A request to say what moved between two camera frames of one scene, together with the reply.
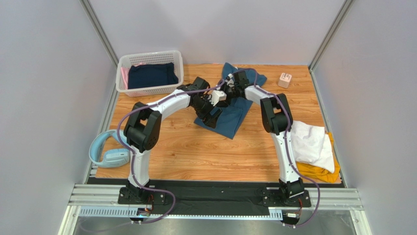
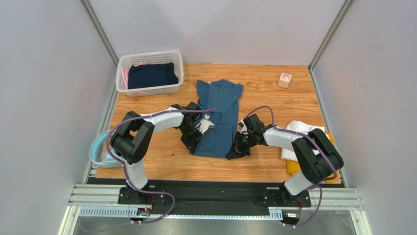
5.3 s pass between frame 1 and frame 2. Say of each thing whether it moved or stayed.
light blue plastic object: stayed
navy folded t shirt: stayed
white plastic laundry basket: stayed
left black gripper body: moved
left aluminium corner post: stayed
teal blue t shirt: moved
